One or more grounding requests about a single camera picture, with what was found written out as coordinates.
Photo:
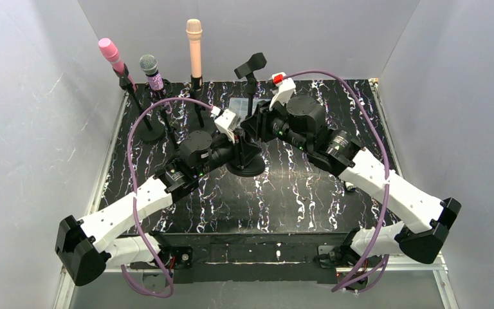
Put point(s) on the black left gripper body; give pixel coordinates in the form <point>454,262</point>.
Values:
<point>238,150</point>

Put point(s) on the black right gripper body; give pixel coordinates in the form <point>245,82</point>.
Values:
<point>260,123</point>

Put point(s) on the black stand for purple microphone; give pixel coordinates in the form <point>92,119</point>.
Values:
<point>256,62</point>

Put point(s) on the black round-base stand for beige microphone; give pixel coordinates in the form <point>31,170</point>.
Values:
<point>198,118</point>

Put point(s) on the beige microphone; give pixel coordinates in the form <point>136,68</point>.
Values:
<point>194,33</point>

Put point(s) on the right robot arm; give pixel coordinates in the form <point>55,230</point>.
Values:
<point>424,220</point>

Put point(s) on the black round-base stand for pink microphone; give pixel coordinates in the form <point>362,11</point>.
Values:
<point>149,132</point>

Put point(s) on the black tripod microphone stand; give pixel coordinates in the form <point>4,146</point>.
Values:
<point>163,110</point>

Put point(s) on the grey-headed glitter microphone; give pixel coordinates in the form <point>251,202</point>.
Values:
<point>158,87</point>

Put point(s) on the pink microphone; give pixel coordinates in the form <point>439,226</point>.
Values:
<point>112,55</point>

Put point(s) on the clear plastic screw box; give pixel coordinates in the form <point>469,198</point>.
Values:
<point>240,105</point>

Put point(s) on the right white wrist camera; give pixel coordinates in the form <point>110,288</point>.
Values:
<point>283,88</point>

